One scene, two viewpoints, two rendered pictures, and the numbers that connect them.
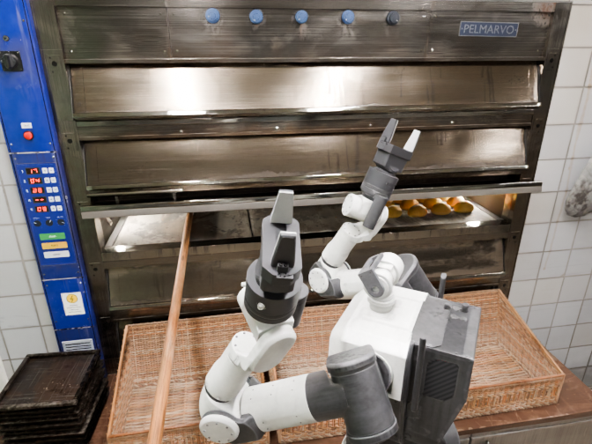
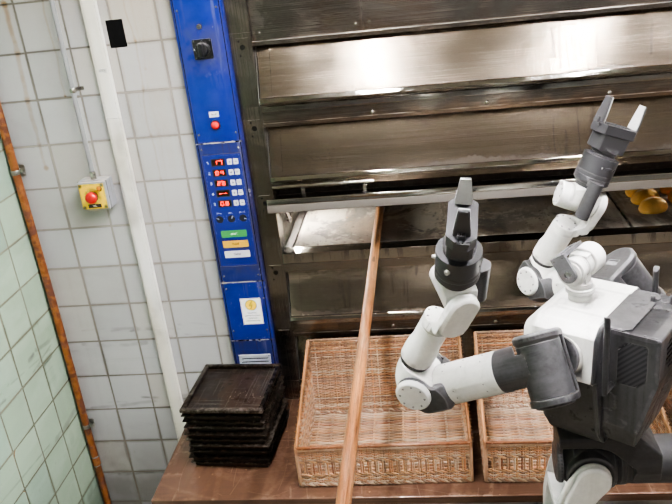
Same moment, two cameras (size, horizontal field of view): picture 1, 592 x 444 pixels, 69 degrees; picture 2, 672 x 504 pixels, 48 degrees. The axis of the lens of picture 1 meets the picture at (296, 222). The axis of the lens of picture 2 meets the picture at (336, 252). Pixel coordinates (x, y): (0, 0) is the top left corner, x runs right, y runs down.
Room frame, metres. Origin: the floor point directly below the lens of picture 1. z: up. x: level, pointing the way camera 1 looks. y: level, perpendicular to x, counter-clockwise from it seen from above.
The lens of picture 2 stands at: (-0.72, -0.14, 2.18)
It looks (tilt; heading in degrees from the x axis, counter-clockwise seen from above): 23 degrees down; 18
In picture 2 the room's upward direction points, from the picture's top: 6 degrees counter-clockwise
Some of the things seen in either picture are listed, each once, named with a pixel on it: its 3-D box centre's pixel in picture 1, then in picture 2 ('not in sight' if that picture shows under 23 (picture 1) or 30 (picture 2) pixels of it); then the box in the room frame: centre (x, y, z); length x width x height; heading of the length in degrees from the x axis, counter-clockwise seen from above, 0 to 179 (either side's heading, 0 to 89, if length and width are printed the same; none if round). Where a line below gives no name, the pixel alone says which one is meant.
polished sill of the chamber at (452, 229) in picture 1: (319, 239); (544, 240); (1.73, -0.10, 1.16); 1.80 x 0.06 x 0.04; 100
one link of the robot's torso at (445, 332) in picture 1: (402, 361); (605, 357); (0.81, -0.25, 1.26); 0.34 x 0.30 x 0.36; 154
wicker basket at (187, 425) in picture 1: (192, 380); (383, 405); (1.35, 0.41, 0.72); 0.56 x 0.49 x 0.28; 101
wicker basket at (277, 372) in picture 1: (336, 363); (564, 399); (1.44, -0.17, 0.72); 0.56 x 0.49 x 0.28; 99
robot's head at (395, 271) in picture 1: (383, 279); (581, 268); (0.85, -0.20, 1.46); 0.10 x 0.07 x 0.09; 154
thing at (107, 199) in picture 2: not in sight; (97, 193); (1.41, 1.36, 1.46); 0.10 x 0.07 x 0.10; 100
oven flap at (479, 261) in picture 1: (320, 270); (545, 281); (1.70, -0.11, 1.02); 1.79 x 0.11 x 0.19; 100
